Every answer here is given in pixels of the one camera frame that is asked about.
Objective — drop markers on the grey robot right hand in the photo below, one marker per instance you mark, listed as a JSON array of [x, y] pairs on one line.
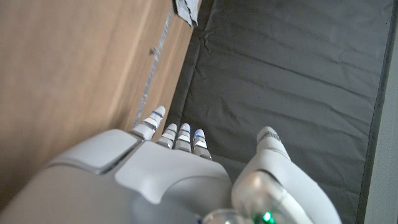
[[161, 180]]

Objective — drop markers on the grey cotton shorts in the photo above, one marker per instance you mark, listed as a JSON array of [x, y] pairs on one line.
[[186, 9]]

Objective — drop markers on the grey tape outline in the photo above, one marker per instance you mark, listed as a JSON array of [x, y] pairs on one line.
[[154, 62]]

